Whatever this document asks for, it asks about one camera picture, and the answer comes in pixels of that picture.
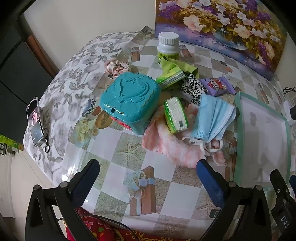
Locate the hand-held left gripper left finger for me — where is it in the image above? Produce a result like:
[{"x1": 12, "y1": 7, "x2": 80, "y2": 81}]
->
[{"x1": 25, "y1": 159, "x2": 100, "y2": 241}]

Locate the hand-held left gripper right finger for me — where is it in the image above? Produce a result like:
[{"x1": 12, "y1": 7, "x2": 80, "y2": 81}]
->
[{"x1": 196, "y1": 159, "x2": 275, "y2": 241}]

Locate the white tray green rim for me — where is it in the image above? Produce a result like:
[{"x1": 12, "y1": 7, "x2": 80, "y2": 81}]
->
[{"x1": 233, "y1": 91, "x2": 291, "y2": 186}]

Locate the pink fluffy cloth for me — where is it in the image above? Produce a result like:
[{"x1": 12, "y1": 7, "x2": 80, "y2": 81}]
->
[{"x1": 142, "y1": 102, "x2": 234, "y2": 168}]

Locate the cow print scrunchie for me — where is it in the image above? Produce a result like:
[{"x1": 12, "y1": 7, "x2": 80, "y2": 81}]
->
[{"x1": 181, "y1": 74, "x2": 207, "y2": 106}]

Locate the purple cartoon pouch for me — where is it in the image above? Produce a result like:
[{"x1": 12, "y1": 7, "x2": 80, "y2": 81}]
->
[{"x1": 199, "y1": 74, "x2": 236, "y2": 96}]

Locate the green tissue pack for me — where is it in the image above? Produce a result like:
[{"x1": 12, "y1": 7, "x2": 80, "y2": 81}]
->
[
  {"x1": 155, "y1": 71, "x2": 185, "y2": 91},
  {"x1": 164, "y1": 97, "x2": 189, "y2": 134}
]

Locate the pink floral scrunchie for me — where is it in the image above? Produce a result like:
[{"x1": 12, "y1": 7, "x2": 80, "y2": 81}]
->
[{"x1": 106, "y1": 60, "x2": 132, "y2": 79}]

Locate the green cloth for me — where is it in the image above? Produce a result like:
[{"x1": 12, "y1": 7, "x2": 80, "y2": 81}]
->
[{"x1": 161, "y1": 57, "x2": 200, "y2": 79}]

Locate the red floral cloth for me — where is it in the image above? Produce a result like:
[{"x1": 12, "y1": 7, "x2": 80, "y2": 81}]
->
[{"x1": 66, "y1": 207, "x2": 208, "y2": 241}]

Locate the checked printed tablecloth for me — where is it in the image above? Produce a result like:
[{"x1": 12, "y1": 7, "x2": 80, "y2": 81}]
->
[{"x1": 50, "y1": 25, "x2": 296, "y2": 237}]

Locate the blue face mask stack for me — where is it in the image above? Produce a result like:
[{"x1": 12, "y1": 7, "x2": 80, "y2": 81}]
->
[{"x1": 183, "y1": 94, "x2": 237, "y2": 153}]

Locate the smartphone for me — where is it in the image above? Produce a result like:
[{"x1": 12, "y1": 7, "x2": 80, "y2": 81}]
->
[{"x1": 26, "y1": 97, "x2": 45, "y2": 146}]

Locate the teal plastic box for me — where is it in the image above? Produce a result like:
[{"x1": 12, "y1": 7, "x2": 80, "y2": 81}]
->
[{"x1": 100, "y1": 72, "x2": 161, "y2": 135}]

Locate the grey floral blanket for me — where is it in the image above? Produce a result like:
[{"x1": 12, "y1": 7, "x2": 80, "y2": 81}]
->
[{"x1": 23, "y1": 32, "x2": 141, "y2": 183}]

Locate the dark door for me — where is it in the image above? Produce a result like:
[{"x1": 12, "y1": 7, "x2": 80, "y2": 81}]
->
[{"x1": 0, "y1": 14, "x2": 60, "y2": 144}]

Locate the white bottle green label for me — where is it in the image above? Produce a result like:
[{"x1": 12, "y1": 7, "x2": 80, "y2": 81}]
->
[{"x1": 157, "y1": 32, "x2": 180, "y2": 69}]

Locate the flower painting canvas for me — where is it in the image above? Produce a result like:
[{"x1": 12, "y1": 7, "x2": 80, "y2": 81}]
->
[{"x1": 155, "y1": 0, "x2": 287, "y2": 80}]

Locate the black key ring strap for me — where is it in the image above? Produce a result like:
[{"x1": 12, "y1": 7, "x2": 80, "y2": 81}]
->
[{"x1": 43, "y1": 128, "x2": 51, "y2": 153}]

